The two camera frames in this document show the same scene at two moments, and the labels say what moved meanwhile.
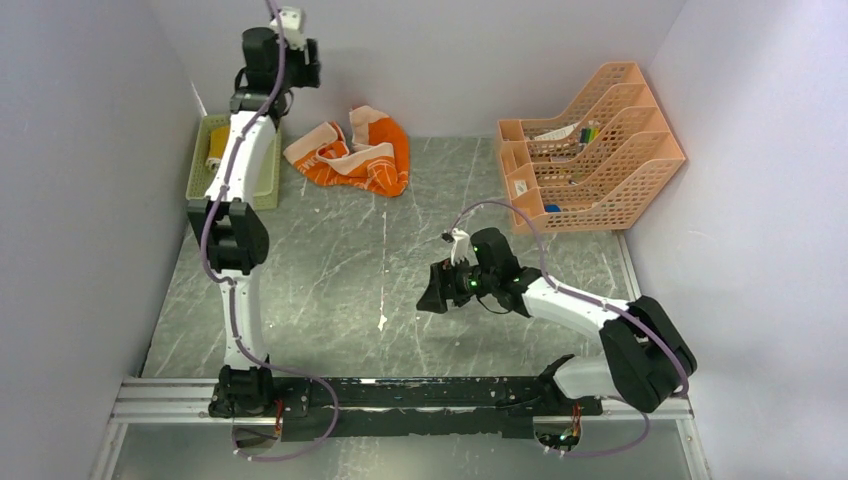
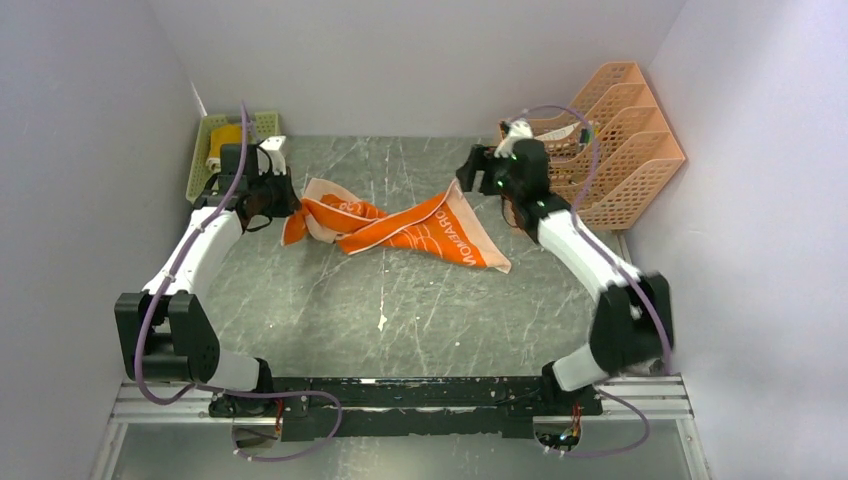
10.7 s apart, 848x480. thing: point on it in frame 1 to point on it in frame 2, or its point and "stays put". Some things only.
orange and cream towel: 377,161 to 443,224
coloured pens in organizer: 588,134 stays put
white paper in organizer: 559,133 stays put
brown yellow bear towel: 218,139 stays put
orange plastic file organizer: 593,168 stays put
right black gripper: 442,287 to 481,158
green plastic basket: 200,179 stays put
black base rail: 409,407 stays put
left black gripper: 310,75 to 290,203
